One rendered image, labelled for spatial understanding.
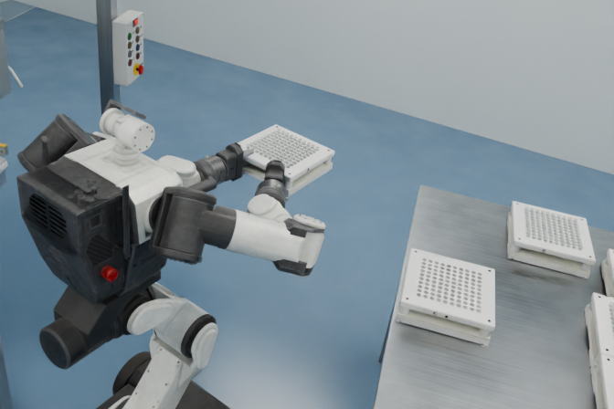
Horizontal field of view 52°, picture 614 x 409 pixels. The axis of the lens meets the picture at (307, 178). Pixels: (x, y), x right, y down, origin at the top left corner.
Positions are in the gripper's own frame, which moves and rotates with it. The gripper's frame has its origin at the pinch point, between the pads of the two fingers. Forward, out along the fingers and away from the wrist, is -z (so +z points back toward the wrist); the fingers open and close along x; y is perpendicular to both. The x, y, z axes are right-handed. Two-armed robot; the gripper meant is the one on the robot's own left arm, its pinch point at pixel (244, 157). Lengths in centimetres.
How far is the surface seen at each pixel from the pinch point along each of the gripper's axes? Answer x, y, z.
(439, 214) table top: 19, 44, -51
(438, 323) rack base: 15, 74, -3
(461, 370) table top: 17, 86, 4
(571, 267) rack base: 16, 88, -57
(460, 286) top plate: 12, 72, -16
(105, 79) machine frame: 10, -90, -7
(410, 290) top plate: 10, 64, -2
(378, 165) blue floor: 109, -71, -192
